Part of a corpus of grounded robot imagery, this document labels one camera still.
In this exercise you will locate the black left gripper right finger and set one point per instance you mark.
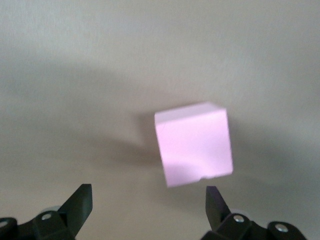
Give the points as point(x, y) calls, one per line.
point(217, 212)

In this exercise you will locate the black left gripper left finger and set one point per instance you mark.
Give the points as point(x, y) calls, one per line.
point(75, 212)

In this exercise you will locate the pink foam block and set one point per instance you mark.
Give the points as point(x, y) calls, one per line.
point(192, 145)

